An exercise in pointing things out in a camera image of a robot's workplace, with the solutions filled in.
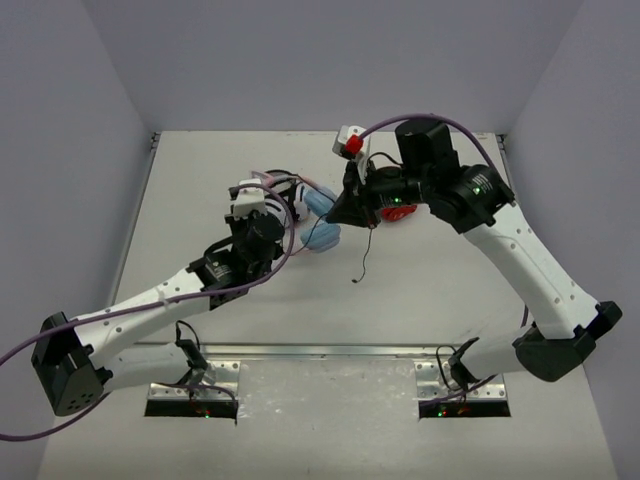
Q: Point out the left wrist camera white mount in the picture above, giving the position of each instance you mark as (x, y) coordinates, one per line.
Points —
(247, 197)

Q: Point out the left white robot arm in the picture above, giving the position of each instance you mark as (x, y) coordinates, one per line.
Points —
(78, 361)

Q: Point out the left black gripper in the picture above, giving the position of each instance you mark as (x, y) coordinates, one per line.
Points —
(279, 198)

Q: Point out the aluminium front table rail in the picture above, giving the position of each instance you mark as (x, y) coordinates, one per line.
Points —
(320, 350)

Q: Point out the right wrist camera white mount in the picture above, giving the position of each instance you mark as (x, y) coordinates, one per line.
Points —
(350, 146)

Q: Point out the pink blue cat-ear headphones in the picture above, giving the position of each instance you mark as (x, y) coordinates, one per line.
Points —
(314, 234)

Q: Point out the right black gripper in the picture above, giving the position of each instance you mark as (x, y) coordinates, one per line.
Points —
(355, 206)

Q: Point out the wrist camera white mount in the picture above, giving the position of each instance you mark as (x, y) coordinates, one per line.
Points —
(350, 146)
(247, 197)

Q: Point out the white black headphones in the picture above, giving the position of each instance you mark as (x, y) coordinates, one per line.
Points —
(292, 190)

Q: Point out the metal base plate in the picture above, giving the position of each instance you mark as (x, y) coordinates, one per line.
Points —
(220, 383)
(429, 384)

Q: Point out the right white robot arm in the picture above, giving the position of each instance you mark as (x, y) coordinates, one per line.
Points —
(567, 321)

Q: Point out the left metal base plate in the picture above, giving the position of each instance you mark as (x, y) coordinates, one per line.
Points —
(220, 383)

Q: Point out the red black headphones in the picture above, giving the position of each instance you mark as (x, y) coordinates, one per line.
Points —
(395, 214)

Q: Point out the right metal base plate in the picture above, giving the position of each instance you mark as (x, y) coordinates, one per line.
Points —
(429, 384)

